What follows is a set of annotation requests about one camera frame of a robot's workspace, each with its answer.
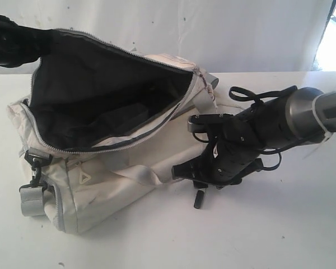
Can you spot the black plastic strap clip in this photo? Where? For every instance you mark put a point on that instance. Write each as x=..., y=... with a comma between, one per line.
x=37, y=160

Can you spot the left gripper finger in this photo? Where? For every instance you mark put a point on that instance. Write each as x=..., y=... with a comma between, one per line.
x=24, y=55
x=33, y=37

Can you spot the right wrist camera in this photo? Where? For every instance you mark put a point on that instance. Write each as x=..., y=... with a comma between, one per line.
x=209, y=124

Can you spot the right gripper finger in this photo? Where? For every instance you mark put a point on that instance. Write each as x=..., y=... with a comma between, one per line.
x=202, y=185
x=197, y=169

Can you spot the white marker with black cap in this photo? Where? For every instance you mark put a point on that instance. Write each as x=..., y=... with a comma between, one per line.
x=199, y=198

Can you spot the white fabric duffel bag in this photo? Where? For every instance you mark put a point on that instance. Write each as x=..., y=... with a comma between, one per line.
x=115, y=122

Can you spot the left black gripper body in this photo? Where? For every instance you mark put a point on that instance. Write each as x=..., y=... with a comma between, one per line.
x=9, y=44

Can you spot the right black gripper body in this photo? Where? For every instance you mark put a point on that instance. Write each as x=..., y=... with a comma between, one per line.
x=222, y=164

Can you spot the right silver black robot arm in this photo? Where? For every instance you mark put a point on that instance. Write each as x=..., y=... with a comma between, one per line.
x=276, y=121

